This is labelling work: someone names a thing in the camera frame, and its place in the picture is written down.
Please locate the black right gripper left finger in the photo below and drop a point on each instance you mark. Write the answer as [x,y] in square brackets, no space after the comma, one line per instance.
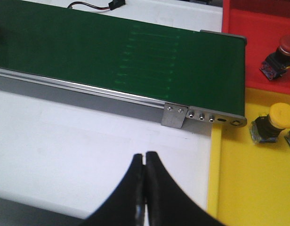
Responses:
[126,204]

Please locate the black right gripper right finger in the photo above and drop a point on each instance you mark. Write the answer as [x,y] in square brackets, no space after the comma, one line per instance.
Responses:
[167,203]

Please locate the red mushroom push button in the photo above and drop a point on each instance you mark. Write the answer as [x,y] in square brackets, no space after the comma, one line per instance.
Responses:
[277,63]

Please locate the yellow plastic bin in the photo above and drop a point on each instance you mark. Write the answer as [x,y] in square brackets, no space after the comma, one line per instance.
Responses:
[249,184]

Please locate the right conveyor support leg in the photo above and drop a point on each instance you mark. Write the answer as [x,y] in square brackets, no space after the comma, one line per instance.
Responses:
[174,115]

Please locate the green conveyor belt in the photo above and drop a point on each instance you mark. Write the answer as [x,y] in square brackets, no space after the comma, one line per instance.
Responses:
[34,23]

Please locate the red plastic bin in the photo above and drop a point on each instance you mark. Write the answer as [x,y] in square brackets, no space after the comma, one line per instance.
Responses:
[263,23]

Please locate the aluminium conveyor frame rail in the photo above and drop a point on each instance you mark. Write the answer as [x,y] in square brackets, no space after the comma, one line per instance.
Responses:
[112,94]

